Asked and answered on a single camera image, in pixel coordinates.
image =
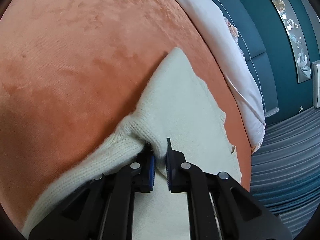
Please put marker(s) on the white quilt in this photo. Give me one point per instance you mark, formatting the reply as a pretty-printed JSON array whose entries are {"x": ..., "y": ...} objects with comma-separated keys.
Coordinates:
[{"x": 210, "y": 23}]

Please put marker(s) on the silver floral wall panel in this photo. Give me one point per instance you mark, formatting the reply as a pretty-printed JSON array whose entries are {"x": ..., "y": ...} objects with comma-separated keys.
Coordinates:
[{"x": 296, "y": 37}]

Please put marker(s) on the orange plush bed blanket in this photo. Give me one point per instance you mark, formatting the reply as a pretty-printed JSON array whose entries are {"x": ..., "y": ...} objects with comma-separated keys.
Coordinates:
[{"x": 71, "y": 70}]

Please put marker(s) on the teal padded headboard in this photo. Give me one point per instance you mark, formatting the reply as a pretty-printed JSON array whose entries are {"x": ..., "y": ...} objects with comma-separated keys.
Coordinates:
[{"x": 269, "y": 53}]

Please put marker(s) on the white wall unit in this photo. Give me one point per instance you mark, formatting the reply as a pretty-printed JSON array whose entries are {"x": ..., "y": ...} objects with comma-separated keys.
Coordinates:
[{"x": 316, "y": 83}]

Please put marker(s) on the cream knit cardigan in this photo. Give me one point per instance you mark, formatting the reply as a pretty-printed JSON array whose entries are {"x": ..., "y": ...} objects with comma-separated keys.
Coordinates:
[{"x": 176, "y": 108}]

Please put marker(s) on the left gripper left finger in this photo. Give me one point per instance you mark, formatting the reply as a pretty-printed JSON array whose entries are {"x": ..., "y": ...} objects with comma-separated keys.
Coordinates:
[{"x": 101, "y": 208}]

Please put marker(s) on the blue grey curtain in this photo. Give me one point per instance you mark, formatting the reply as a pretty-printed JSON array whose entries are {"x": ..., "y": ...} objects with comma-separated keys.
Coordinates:
[{"x": 285, "y": 169}]

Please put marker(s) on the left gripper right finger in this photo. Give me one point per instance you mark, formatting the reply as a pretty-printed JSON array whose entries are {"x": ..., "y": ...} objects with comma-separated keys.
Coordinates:
[{"x": 218, "y": 206}]

